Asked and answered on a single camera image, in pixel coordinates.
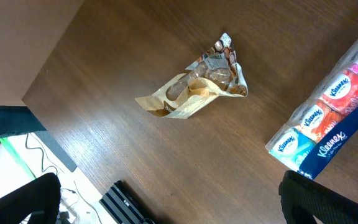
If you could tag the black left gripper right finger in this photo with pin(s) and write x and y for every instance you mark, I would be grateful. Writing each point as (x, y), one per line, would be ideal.
(306, 201)

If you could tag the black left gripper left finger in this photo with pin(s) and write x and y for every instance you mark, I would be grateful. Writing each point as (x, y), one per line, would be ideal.
(39, 200)

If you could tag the green floor strip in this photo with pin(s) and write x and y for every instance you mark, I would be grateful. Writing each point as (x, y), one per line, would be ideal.
(17, 158)

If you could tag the Kleenex tissue multipack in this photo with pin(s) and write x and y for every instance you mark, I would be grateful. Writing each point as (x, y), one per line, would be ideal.
(321, 125)

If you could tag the black striped table clamp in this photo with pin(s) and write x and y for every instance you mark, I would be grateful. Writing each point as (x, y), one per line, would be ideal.
(123, 207)

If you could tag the beige snack bag left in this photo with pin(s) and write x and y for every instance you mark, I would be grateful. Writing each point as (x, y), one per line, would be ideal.
(216, 73)

